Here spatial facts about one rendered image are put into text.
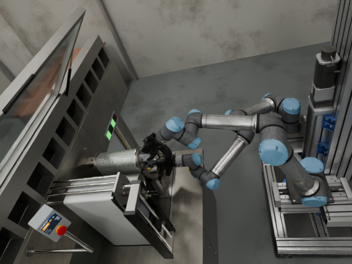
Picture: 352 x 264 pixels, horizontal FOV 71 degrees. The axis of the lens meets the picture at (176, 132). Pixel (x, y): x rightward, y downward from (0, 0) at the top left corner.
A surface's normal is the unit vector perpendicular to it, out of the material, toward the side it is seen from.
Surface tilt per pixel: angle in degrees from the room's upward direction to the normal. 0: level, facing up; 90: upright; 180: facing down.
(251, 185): 0
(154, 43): 90
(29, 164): 90
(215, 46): 90
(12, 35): 90
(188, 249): 0
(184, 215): 0
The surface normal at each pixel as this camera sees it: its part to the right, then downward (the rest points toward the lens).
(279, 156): -0.33, 0.65
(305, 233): -0.27, -0.67
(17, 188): 0.96, -0.14
